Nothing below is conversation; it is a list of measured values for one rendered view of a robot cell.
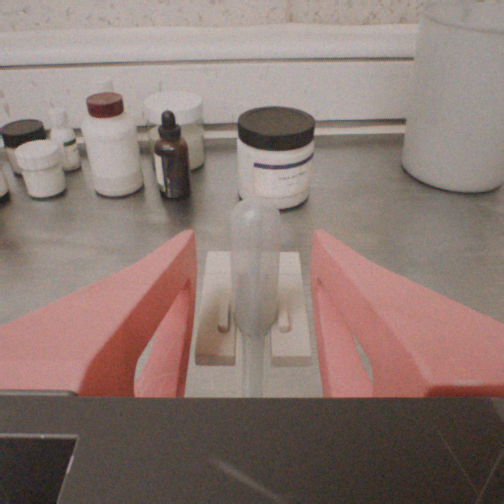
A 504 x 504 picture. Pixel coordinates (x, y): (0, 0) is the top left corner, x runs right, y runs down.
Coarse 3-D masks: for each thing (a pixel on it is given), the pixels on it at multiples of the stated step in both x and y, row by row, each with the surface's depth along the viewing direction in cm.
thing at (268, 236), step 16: (256, 208) 11; (272, 208) 11; (272, 224) 11; (256, 240) 11; (272, 240) 11; (256, 256) 11; (272, 256) 12; (256, 272) 12; (272, 272) 12; (256, 288) 12; (272, 288) 12; (256, 304) 12; (272, 304) 13; (256, 320) 13; (272, 320) 13
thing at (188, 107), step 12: (156, 96) 46; (168, 96) 46; (180, 96) 46; (192, 96) 46; (144, 108) 44; (156, 108) 43; (168, 108) 43; (180, 108) 43; (192, 108) 44; (156, 120) 44; (180, 120) 44; (192, 120) 44; (156, 132) 44; (192, 132) 45; (204, 132) 47; (192, 144) 45; (204, 144) 47; (192, 156) 46; (204, 156) 48; (192, 168) 47
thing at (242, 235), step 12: (240, 204) 11; (252, 204) 11; (240, 216) 11; (240, 228) 11; (252, 228) 11; (240, 240) 11; (252, 240) 11; (240, 252) 11; (252, 252) 11; (240, 264) 12; (252, 264) 11; (240, 276) 12; (252, 276) 12; (240, 288) 12; (252, 288) 12; (240, 300) 12; (252, 300) 12; (240, 312) 13; (252, 312) 12; (240, 324) 13; (252, 324) 13
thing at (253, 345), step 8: (256, 216) 11; (256, 224) 11; (248, 336) 13; (256, 336) 13; (264, 336) 14; (248, 344) 14; (256, 344) 14; (264, 344) 14; (248, 352) 14; (256, 352) 14; (264, 352) 14; (248, 360) 14; (256, 360) 14; (248, 368) 14; (256, 368) 14; (248, 376) 15; (256, 376) 15; (248, 384) 15; (256, 384) 15; (248, 392) 15; (256, 392) 15
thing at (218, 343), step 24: (216, 264) 15; (288, 264) 15; (216, 288) 14; (288, 288) 15; (216, 312) 14; (288, 312) 14; (216, 336) 13; (240, 336) 17; (288, 336) 13; (216, 360) 13; (240, 360) 18; (264, 360) 18; (288, 360) 12; (240, 384) 19; (264, 384) 19
